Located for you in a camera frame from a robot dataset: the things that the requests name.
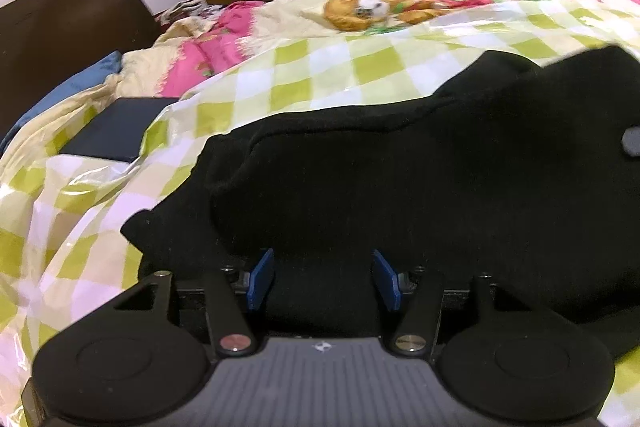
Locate printed cartoon blanket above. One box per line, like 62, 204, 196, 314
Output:
0, 0, 640, 148

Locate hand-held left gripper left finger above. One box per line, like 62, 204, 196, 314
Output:
112, 248, 277, 359

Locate blue pillow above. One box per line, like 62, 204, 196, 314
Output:
0, 50, 125, 148

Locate dark brown headboard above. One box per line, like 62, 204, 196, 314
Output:
0, 0, 162, 142

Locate black pants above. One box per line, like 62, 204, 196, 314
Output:
120, 44, 640, 360

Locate dark flat box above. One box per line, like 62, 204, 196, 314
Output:
59, 96, 182, 164

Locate black and white striped cloth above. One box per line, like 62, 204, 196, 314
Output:
159, 0, 223, 25

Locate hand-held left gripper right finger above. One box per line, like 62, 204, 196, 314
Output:
372, 249, 532, 359

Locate green checked plastic sheet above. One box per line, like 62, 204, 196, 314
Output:
0, 0, 640, 427

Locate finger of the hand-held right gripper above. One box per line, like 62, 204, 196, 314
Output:
621, 124, 640, 156

